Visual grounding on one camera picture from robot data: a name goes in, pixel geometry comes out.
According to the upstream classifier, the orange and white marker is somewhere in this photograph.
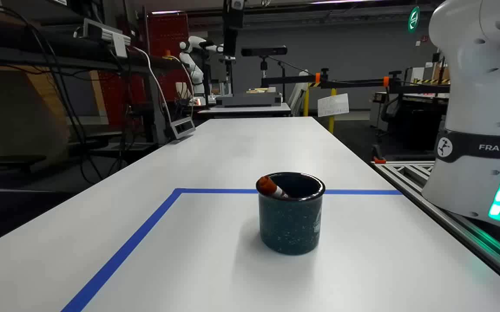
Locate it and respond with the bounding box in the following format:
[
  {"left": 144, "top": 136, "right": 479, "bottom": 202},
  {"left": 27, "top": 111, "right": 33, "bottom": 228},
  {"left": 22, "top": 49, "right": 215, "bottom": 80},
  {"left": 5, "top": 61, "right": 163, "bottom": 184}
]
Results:
[{"left": 257, "top": 176, "right": 286, "bottom": 198}]

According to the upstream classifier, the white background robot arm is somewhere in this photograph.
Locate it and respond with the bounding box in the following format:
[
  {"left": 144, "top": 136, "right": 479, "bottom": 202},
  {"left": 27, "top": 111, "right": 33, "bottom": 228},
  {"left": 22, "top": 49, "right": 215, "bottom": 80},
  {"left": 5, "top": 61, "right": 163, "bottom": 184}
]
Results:
[{"left": 178, "top": 35, "right": 224, "bottom": 106}]

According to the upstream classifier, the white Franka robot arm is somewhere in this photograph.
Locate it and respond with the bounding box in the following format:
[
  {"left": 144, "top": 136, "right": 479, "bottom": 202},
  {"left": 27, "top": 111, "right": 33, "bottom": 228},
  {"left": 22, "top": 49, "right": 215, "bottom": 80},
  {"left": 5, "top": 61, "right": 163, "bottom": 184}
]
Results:
[{"left": 421, "top": 0, "right": 500, "bottom": 228}]

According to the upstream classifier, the blue tape outline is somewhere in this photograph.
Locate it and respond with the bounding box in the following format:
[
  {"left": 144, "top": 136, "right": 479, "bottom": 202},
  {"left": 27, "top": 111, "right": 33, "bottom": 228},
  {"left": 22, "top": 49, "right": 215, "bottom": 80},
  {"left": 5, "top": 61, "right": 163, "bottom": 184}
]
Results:
[{"left": 60, "top": 188, "right": 402, "bottom": 312}]

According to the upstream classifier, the black camera on stand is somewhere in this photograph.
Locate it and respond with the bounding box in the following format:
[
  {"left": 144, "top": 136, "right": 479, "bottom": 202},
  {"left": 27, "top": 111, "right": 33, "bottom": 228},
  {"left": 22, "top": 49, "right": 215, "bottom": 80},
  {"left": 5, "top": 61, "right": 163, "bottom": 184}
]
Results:
[{"left": 241, "top": 46, "right": 288, "bottom": 87}]

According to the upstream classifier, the red cabinet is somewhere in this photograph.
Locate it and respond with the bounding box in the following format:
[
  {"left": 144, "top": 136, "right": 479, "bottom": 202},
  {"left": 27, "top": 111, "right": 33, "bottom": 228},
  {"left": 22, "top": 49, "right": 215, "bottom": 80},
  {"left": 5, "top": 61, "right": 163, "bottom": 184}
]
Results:
[{"left": 99, "top": 11, "right": 187, "bottom": 127}]

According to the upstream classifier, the grey box on shelf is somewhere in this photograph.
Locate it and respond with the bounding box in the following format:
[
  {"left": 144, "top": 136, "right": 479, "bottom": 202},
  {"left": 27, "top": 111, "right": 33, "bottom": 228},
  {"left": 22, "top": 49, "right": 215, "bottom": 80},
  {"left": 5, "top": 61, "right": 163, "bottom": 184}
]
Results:
[{"left": 76, "top": 20, "right": 130, "bottom": 58}]

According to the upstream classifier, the aluminium table edge rail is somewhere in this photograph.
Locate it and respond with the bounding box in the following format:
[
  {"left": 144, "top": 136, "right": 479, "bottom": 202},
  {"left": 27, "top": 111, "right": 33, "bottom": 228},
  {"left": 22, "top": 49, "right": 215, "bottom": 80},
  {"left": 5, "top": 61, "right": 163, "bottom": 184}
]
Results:
[{"left": 371, "top": 162, "right": 500, "bottom": 276}]

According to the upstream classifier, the white paper sign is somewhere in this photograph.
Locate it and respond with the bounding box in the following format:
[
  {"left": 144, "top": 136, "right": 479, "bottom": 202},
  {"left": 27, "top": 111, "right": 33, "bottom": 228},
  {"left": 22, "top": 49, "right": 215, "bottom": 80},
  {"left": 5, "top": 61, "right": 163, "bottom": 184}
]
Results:
[{"left": 317, "top": 94, "right": 349, "bottom": 118}]

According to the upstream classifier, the dark teal speckled mug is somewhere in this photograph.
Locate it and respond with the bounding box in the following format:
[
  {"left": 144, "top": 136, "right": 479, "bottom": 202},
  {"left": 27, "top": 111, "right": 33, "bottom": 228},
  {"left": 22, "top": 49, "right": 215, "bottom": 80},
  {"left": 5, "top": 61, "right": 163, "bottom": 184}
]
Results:
[{"left": 255, "top": 172, "right": 326, "bottom": 255}]

